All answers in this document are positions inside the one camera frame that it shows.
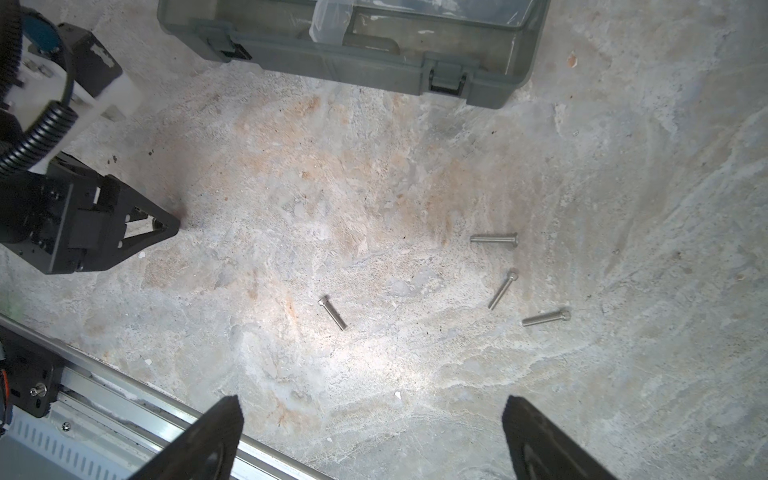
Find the small silver screw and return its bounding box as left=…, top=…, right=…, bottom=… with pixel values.
left=470, top=233, right=519, bottom=248
left=521, top=308, right=571, bottom=327

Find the tiny silver screw centre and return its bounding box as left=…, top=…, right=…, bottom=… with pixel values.
left=318, top=296, right=347, bottom=331

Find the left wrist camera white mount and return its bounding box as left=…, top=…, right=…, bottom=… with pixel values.
left=1, top=7, right=142, bottom=174

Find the small silver screw upper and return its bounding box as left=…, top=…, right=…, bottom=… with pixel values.
left=470, top=233, right=519, bottom=248

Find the small silver screw right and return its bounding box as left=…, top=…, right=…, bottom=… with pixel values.
left=521, top=308, right=571, bottom=327

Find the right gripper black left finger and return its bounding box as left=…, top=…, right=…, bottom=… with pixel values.
left=130, top=395, right=244, bottom=480

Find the aluminium mounting rail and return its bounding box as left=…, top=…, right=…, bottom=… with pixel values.
left=1, top=317, right=324, bottom=479

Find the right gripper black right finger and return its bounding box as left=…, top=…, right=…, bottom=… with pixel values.
left=502, top=396, right=617, bottom=480

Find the white vent grille strip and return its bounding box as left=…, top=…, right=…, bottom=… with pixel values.
left=2, top=409, right=112, bottom=479

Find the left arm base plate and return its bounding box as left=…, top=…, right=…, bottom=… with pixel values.
left=1, top=327, right=64, bottom=418

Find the green plastic organizer box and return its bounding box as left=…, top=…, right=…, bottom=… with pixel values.
left=157, top=1, right=550, bottom=109

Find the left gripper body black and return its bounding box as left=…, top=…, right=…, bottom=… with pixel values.
left=1, top=153, right=120, bottom=275

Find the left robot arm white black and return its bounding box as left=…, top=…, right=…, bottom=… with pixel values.
left=1, top=1, right=180, bottom=275

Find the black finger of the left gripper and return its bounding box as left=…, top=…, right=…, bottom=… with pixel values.
left=104, top=175, right=180, bottom=264

